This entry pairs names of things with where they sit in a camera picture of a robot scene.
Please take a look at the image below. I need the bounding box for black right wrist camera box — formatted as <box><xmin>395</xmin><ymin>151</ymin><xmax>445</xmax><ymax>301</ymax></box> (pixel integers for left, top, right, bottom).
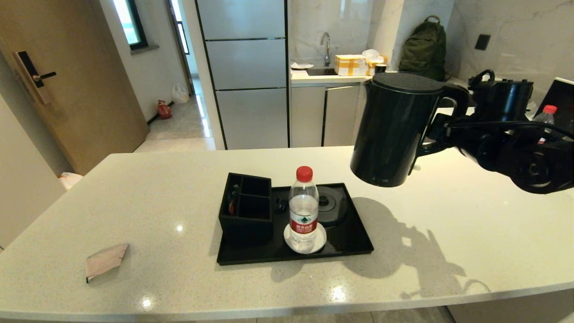
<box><xmin>468</xmin><ymin>70</ymin><xmax>534</xmax><ymax>122</ymax></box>

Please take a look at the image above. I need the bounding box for round black kettle base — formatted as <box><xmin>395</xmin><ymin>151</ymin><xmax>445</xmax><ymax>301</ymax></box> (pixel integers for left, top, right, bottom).
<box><xmin>317</xmin><ymin>186</ymin><xmax>348</xmax><ymax>227</ymax></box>

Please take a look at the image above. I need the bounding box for black electric kettle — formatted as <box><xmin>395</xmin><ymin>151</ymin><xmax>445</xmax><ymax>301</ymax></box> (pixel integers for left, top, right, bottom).
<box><xmin>350</xmin><ymin>72</ymin><xmax>469</xmax><ymax>188</ymax></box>

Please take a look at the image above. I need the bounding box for silver refrigerator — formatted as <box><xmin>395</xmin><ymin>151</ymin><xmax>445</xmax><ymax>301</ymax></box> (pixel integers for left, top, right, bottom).
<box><xmin>194</xmin><ymin>0</ymin><xmax>290</xmax><ymax>150</ymax></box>

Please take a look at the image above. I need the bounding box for dark green backpack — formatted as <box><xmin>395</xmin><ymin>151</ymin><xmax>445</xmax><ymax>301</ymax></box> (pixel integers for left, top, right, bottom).
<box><xmin>398</xmin><ymin>15</ymin><xmax>448</xmax><ymax>82</ymax></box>

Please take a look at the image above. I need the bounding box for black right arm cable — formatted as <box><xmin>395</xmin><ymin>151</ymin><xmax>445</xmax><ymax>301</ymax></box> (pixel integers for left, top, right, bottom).
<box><xmin>448</xmin><ymin>119</ymin><xmax>574</xmax><ymax>140</ymax></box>

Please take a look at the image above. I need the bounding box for dark framed window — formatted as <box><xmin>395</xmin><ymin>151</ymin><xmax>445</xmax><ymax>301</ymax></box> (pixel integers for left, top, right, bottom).
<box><xmin>112</xmin><ymin>0</ymin><xmax>148</xmax><ymax>51</ymax></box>

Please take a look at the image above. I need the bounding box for black rectangular serving tray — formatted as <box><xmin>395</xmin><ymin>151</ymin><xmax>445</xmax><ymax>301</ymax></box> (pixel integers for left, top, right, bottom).
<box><xmin>217</xmin><ymin>182</ymin><xmax>374</xmax><ymax>266</ymax></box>

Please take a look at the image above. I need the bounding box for grey kitchen base cabinet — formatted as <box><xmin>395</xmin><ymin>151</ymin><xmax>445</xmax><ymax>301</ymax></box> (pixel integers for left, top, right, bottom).
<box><xmin>290</xmin><ymin>83</ymin><xmax>373</xmax><ymax>148</ymax></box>

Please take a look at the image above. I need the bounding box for pink tea bag packet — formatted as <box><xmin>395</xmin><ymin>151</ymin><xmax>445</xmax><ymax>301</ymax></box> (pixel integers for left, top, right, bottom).
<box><xmin>85</xmin><ymin>244</ymin><xmax>129</xmax><ymax>284</ymax></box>

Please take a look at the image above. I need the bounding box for white plastic bag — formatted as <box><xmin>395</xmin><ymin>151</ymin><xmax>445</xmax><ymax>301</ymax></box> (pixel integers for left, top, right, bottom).
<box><xmin>171</xmin><ymin>83</ymin><xmax>190</xmax><ymax>105</ymax></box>

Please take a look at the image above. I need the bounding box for black door lock handle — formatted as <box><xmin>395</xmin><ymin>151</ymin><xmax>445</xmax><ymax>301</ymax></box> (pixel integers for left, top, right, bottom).
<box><xmin>13</xmin><ymin>51</ymin><xmax>57</xmax><ymax>105</ymax></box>

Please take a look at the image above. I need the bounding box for chrome sink faucet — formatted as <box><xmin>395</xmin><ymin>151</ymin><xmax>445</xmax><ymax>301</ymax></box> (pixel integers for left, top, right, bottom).
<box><xmin>320</xmin><ymin>32</ymin><xmax>331</xmax><ymax>67</ymax></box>

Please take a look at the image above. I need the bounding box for white round saucer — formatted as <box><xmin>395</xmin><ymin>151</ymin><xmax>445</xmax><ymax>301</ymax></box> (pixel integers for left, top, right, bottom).
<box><xmin>283</xmin><ymin>222</ymin><xmax>327</xmax><ymax>255</ymax></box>

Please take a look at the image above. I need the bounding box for black compartment organizer box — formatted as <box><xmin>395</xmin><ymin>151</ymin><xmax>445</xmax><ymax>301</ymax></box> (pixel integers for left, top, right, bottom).
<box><xmin>218</xmin><ymin>172</ymin><xmax>273</xmax><ymax>243</ymax></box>

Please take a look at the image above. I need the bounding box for white box with yellow tape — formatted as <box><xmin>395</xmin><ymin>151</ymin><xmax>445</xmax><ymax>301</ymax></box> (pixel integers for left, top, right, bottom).
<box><xmin>334</xmin><ymin>54</ymin><xmax>368</xmax><ymax>77</ymax></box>

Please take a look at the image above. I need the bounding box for black glass door microwave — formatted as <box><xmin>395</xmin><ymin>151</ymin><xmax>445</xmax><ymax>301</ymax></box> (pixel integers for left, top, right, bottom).
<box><xmin>540</xmin><ymin>77</ymin><xmax>574</xmax><ymax>131</ymax></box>

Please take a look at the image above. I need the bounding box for brown wooden door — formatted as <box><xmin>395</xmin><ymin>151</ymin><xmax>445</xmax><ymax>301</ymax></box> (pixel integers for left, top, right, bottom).
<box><xmin>0</xmin><ymin>0</ymin><xmax>149</xmax><ymax>176</ymax></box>

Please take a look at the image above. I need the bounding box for clear water bottle red cap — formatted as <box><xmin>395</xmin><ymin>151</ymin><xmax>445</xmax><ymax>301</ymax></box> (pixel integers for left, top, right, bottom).
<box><xmin>533</xmin><ymin>105</ymin><xmax>558</xmax><ymax>145</ymax></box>
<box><xmin>288</xmin><ymin>166</ymin><xmax>319</xmax><ymax>252</ymax></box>

